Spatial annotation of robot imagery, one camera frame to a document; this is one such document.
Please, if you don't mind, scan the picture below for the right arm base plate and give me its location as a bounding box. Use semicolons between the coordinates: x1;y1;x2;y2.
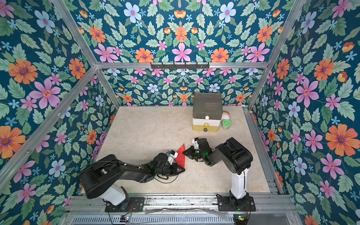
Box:
216;194;256;212

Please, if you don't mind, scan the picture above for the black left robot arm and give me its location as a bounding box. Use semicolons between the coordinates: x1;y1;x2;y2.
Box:
79;153;185;205

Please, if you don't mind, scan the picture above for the small circuit board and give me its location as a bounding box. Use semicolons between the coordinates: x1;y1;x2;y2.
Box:
233;214;248;222
119;215;131;223

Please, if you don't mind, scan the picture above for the black hook rail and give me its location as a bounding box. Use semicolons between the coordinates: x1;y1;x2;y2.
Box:
150;62;210;70

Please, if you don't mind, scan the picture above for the aluminium front rail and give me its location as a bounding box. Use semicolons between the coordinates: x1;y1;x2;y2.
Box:
65;193;297;214

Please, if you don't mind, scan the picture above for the small circuit board left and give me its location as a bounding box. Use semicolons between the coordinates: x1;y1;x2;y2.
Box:
119;215;131;223

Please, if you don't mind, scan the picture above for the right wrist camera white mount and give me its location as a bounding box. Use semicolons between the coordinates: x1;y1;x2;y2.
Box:
192;137;199;149

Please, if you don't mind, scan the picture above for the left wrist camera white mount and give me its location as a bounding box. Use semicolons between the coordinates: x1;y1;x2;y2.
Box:
167;151;178;165

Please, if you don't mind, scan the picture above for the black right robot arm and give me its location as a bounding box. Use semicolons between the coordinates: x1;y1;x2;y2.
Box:
183;137;253;200

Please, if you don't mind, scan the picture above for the green lidded jar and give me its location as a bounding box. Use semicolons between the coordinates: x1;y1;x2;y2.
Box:
221;120;232;130

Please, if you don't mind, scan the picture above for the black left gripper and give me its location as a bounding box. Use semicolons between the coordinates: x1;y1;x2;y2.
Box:
154;163;186;178

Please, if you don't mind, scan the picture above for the small three-drawer cabinet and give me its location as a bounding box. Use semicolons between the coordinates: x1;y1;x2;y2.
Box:
192;92;223;132

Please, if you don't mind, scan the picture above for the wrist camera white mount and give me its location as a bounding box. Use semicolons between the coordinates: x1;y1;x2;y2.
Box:
167;151;178;165
192;137;199;149

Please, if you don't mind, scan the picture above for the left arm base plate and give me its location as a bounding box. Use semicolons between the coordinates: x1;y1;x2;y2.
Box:
105;197;145;213

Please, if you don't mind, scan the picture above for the white orange object behind cabinet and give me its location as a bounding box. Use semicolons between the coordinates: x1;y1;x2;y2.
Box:
221;111;230;120

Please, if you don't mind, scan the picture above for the small circuit board right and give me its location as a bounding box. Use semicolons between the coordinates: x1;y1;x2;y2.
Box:
233;214;248;222

